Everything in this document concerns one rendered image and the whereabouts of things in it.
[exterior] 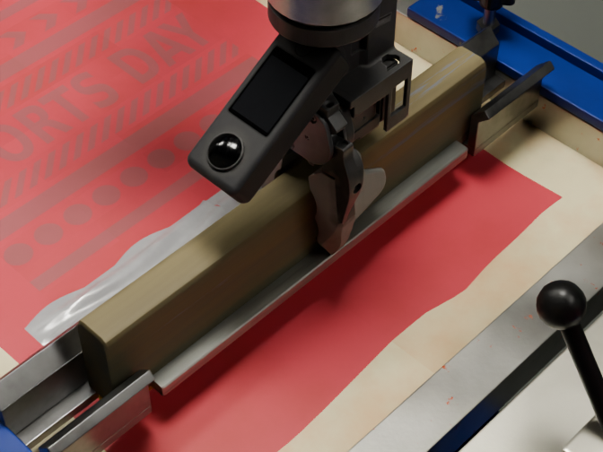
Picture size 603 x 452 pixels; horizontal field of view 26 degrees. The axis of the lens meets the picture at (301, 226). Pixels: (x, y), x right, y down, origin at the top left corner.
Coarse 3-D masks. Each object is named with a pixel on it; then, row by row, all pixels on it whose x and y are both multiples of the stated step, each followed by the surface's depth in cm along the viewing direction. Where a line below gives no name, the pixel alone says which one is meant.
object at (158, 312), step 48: (432, 96) 97; (480, 96) 102; (384, 144) 95; (432, 144) 101; (288, 192) 91; (384, 192) 99; (192, 240) 88; (240, 240) 88; (288, 240) 92; (144, 288) 85; (192, 288) 86; (240, 288) 91; (96, 336) 82; (144, 336) 85; (192, 336) 89; (96, 384) 87
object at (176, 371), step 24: (456, 144) 103; (432, 168) 101; (408, 192) 100; (360, 216) 98; (384, 216) 98; (360, 240) 97; (312, 264) 95; (288, 288) 93; (240, 312) 92; (264, 312) 92; (216, 336) 90; (192, 360) 89; (168, 384) 88
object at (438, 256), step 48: (0, 0) 122; (192, 0) 122; (240, 0) 122; (432, 192) 105; (480, 192) 105; (528, 192) 105; (384, 240) 102; (432, 240) 102; (480, 240) 102; (336, 288) 98; (384, 288) 98; (432, 288) 98
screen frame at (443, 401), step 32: (416, 0) 116; (416, 32) 115; (544, 128) 110; (576, 128) 107; (576, 256) 96; (512, 320) 92; (480, 352) 90; (512, 352) 90; (544, 352) 92; (448, 384) 88; (480, 384) 88; (512, 384) 90; (416, 416) 87; (448, 416) 87; (480, 416) 89; (352, 448) 85; (384, 448) 85; (416, 448) 85; (448, 448) 88
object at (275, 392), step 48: (192, 192) 105; (0, 288) 98; (0, 336) 95; (240, 336) 95; (288, 336) 95; (336, 336) 95; (384, 336) 95; (192, 384) 93; (240, 384) 93; (288, 384) 93; (336, 384) 93; (144, 432) 90; (192, 432) 90; (240, 432) 90; (288, 432) 90
